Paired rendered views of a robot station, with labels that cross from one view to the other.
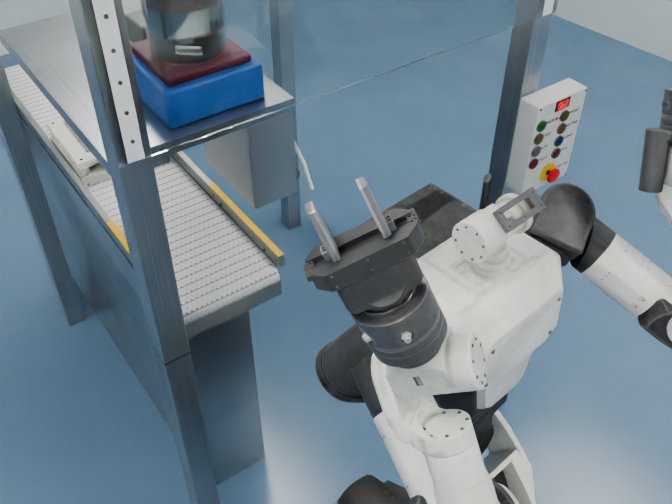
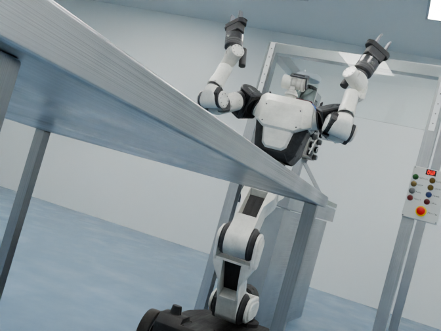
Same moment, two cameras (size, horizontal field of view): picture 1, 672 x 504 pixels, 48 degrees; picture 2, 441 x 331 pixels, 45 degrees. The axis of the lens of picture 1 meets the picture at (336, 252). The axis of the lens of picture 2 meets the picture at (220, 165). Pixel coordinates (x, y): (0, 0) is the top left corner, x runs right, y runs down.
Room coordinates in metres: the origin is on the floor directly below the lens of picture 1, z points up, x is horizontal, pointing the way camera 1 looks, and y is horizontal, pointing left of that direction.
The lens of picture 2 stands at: (-0.62, -2.31, 0.77)
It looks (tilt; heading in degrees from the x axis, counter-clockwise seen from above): 3 degrees up; 60
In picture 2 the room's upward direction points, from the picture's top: 16 degrees clockwise
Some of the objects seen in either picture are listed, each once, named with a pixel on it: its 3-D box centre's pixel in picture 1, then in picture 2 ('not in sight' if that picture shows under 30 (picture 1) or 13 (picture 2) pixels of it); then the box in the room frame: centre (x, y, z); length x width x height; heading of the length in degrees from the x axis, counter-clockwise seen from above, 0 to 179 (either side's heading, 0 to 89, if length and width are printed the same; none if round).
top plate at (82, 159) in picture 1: (105, 131); not in sight; (1.75, 0.63, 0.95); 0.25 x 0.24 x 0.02; 125
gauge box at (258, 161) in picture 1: (246, 137); (306, 140); (1.34, 0.19, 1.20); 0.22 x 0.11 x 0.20; 35
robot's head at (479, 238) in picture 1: (491, 233); (292, 85); (0.85, -0.23, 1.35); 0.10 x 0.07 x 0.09; 132
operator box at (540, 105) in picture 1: (544, 138); (425, 195); (1.59, -0.52, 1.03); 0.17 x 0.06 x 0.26; 125
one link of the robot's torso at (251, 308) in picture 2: not in sight; (233, 304); (0.86, -0.23, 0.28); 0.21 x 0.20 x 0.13; 42
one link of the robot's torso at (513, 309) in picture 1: (449, 305); (284, 128); (0.89, -0.19, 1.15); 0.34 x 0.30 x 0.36; 132
